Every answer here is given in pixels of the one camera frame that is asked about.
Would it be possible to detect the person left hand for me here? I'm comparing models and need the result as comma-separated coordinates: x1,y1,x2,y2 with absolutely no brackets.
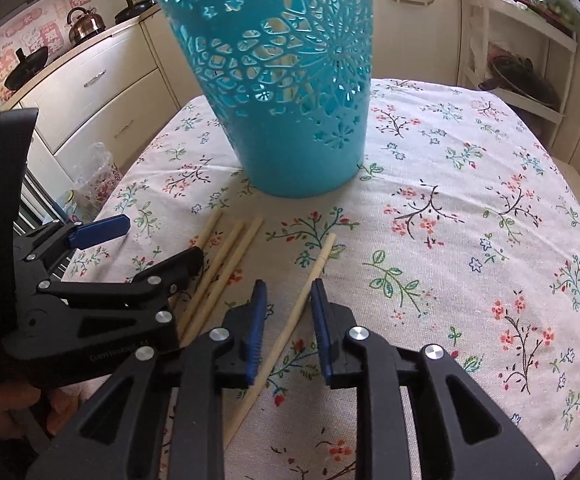
0,376,107,440

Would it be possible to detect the floral plastic bag bin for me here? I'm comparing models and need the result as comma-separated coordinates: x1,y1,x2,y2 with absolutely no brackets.
64,142,122,223

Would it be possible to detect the floral white tablecloth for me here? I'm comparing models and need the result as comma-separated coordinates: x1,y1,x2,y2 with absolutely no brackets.
66,79,580,479

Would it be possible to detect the black wok pan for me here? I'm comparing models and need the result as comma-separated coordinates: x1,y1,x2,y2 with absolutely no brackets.
4,46,49,92

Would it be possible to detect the copper kettle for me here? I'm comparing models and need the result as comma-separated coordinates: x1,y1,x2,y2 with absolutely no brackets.
66,6,106,46

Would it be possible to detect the turquoise perforated plastic basket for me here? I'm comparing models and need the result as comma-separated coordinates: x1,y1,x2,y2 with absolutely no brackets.
155,0,373,198

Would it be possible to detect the white rolling storage cart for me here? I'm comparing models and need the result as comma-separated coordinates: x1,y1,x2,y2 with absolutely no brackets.
457,0,578,148

